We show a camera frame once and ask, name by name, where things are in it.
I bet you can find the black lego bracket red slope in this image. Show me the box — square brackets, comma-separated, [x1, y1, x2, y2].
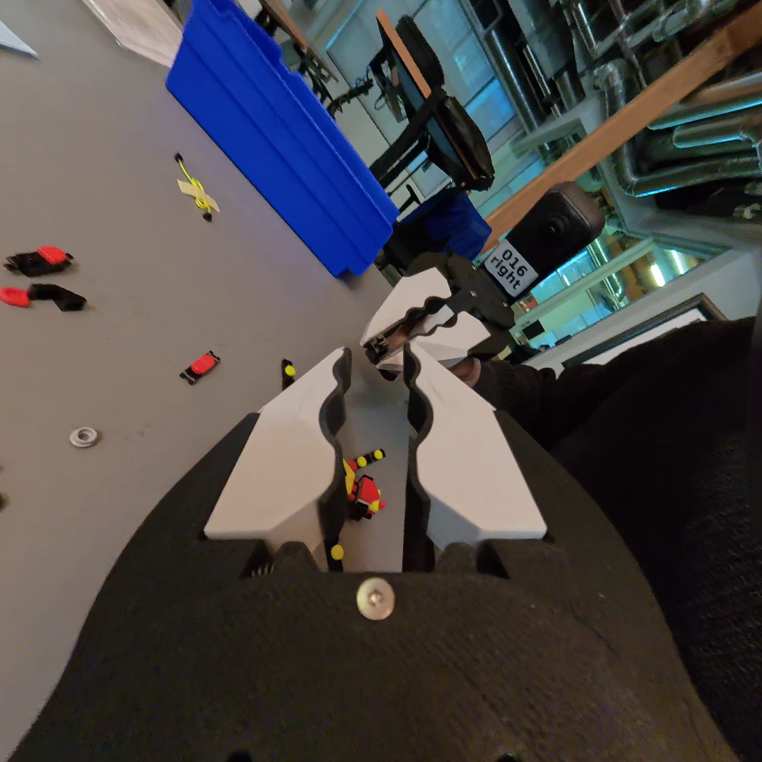
[3, 245, 75, 277]

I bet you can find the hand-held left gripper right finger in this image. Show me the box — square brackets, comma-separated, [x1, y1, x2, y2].
[403, 342, 548, 551]

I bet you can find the red black lego subassembly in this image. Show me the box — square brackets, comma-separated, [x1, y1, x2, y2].
[180, 351, 221, 385]

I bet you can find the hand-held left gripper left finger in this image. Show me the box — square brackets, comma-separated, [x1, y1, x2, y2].
[204, 347, 353, 572]

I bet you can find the small red black lego part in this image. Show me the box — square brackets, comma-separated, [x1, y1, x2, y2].
[0, 284, 88, 312]

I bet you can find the blue plastic bin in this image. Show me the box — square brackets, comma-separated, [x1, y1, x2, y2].
[165, 0, 400, 277]

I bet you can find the black office chair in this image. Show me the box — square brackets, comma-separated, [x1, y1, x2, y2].
[369, 15, 496, 191]

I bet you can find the printed paper sheet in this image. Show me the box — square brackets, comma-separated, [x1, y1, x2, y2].
[80, 0, 182, 66]

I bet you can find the yellow tan lego piece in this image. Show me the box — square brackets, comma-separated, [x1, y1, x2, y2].
[174, 153, 221, 222]

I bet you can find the metal pipework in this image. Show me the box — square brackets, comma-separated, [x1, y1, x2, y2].
[476, 0, 762, 209]

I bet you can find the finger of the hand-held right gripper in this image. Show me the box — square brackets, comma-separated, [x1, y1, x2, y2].
[378, 311, 496, 382]
[360, 274, 459, 365]

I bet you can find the black yellow lego spider model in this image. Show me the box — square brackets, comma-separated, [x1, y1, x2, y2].
[281, 359, 388, 562]

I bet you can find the wood-edged standing desk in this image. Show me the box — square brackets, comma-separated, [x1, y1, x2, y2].
[376, 11, 432, 99]

